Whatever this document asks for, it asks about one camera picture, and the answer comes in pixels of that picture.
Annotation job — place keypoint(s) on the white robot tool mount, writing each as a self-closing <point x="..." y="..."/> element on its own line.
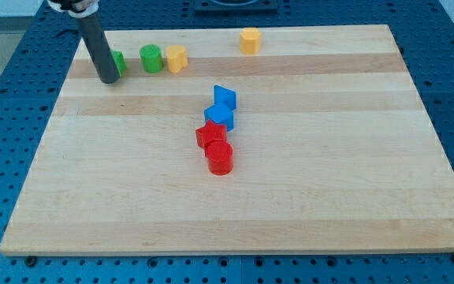
<point x="75" y="8"/>

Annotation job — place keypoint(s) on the red cylinder block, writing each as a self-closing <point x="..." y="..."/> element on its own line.
<point x="219" y="157"/>

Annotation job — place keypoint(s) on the green star block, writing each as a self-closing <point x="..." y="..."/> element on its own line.
<point x="119" y="61"/>

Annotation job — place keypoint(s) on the yellow heart block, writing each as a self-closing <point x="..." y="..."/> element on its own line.
<point x="177" y="58"/>

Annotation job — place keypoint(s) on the green cylinder block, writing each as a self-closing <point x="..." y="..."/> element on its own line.
<point x="151" y="58"/>

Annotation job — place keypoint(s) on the blue triangle block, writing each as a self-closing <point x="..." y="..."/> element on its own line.
<point x="225" y="96"/>

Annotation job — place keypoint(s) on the red star block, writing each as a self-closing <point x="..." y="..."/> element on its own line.
<point x="209" y="133"/>

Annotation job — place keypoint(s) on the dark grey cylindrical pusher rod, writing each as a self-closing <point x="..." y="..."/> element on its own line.
<point x="98" y="48"/>

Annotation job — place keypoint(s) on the yellow hexagon block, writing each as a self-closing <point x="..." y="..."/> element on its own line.
<point x="250" y="40"/>

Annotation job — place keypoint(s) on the light wooden board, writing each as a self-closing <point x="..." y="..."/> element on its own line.
<point x="333" y="153"/>

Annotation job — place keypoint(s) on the blue cube block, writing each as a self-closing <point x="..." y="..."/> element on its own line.
<point x="219" y="113"/>

